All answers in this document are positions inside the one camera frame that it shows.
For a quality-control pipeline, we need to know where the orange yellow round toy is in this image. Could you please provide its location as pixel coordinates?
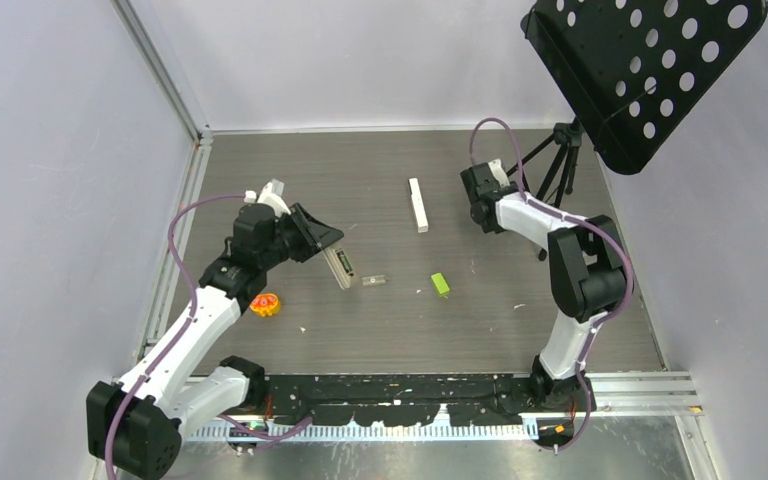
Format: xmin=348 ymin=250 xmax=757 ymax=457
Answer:
xmin=249 ymin=293 xmax=282 ymax=317

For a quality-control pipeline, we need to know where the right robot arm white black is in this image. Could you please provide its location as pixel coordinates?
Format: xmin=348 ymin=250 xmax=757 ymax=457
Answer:
xmin=460 ymin=160 xmax=633 ymax=411

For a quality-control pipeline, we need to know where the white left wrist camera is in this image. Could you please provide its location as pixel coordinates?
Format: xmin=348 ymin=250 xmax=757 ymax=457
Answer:
xmin=244 ymin=178 xmax=291 ymax=218

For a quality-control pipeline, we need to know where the black tripod stand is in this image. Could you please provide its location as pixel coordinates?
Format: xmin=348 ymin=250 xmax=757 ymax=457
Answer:
xmin=503 ymin=121 xmax=585 ymax=262

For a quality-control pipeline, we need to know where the slim white remote control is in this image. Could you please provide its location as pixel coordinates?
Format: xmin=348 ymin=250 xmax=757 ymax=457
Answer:
xmin=408 ymin=177 xmax=429 ymax=233

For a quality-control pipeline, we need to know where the black perforated music stand tray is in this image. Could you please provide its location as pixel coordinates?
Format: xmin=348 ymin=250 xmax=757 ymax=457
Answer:
xmin=520 ymin=0 xmax=768 ymax=176

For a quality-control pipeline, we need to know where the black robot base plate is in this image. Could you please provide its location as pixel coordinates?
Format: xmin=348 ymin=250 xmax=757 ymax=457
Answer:
xmin=230 ymin=373 xmax=596 ymax=427

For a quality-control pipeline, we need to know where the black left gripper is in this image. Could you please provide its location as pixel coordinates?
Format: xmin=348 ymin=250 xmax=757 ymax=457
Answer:
xmin=259 ymin=203 xmax=341 ymax=271

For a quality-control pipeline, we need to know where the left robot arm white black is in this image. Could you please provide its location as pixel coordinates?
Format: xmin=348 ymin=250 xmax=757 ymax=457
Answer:
xmin=86 ymin=203 xmax=344 ymax=479

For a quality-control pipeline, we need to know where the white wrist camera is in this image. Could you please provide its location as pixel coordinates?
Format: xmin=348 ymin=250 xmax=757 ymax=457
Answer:
xmin=244 ymin=178 xmax=291 ymax=218
xmin=486 ymin=158 xmax=511 ymax=188

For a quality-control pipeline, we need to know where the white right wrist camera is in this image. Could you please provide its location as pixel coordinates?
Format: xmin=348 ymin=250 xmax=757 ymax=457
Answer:
xmin=486 ymin=158 xmax=511 ymax=188

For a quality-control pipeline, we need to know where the green rectangular block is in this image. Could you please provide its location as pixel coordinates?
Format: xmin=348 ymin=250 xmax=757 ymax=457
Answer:
xmin=430 ymin=272 xmax=451 ymax=297

